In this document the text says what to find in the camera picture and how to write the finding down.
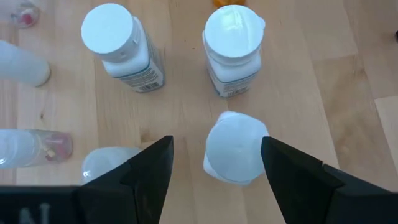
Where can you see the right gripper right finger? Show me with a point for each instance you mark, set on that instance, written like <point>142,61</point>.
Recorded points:
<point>298,180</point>

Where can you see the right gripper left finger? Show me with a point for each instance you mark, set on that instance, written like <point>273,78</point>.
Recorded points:
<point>146,180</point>

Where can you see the translucent white bottle blue contents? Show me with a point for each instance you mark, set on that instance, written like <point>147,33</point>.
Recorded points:
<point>105,161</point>

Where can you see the white labelled medicine bottle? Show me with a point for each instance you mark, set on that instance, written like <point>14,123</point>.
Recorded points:
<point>233,31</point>
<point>107,28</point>
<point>233,149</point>

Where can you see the clear bottle with green label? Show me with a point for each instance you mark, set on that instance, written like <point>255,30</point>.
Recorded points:
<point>31,149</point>

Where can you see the translucent white plastic bottle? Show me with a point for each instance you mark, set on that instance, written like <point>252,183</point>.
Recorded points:
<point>21,62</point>

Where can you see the orange pill bottle white cap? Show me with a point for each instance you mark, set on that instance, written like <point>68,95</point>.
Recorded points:
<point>228,2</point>

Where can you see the clear bottle with red pills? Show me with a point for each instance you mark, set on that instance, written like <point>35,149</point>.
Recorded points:
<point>26,17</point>

